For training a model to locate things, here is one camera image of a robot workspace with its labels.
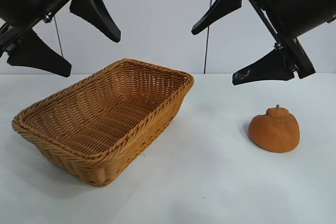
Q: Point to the brown woven wicker basket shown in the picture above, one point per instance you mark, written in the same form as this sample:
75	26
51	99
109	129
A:
105	119

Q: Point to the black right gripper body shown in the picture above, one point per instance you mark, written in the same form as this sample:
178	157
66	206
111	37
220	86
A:
296	3

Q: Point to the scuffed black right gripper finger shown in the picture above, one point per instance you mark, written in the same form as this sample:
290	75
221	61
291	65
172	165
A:
267	70

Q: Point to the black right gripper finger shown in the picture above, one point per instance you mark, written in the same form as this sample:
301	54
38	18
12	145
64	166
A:
223	6

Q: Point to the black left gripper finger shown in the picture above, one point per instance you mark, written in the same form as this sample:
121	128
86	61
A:
44	58
94	11

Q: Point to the knobbly orange fruit with stem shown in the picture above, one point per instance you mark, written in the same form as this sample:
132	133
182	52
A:
275	134

